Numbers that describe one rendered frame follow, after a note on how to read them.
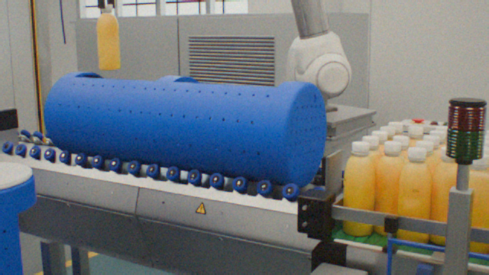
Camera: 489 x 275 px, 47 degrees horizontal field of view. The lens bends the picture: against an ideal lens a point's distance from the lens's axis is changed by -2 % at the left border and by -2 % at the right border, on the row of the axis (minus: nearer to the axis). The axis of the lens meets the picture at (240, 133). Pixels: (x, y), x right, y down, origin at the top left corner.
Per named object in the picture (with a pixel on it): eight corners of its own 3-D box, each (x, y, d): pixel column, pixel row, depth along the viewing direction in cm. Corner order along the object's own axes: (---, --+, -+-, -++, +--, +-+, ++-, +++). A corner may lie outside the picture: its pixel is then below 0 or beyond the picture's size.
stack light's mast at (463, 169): (446, 182, 103) (451, 96, 100) (482, 187, 99) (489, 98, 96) (439, 192, 97) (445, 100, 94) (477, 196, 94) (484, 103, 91)
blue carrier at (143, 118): (103, 149, 209) (104, 72, 206) (325, 179, 165) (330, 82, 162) (43, 158, 184) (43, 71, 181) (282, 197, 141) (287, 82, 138)
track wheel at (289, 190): (286, 184, 148) (283, 181, 147) (302, 186, 146) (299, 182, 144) (281, 199, 146) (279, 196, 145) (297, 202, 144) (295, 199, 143)
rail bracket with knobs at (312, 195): (311, 226, 139) (312, 186, 137) (338, 231, 135) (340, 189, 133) (294, 239, 130) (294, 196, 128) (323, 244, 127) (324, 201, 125)
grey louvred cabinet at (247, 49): (133, 187, 491) (125, 17, 463) (361, 242, 363) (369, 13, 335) (82, 202, 448) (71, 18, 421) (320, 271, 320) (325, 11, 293)
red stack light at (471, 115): (450, 123, 101) (451, 101, 100) (487, 126, 97) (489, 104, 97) (443, 129, 95) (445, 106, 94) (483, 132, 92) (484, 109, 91)
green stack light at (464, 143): (448, 150, 101) (450, 124, 101) (485, 154, 98) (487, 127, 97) (442, 158, 96) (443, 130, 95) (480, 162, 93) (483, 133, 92)
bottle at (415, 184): (396, 234, 132) (399, 151, 128) (428, 237, 130) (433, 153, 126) (395, 246, 125) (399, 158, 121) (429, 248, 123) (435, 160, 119)
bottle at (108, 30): (114, 70, 187) (110, 8, 183) (95, 70, 189) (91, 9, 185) (124, 68, 194) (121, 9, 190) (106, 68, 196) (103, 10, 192)
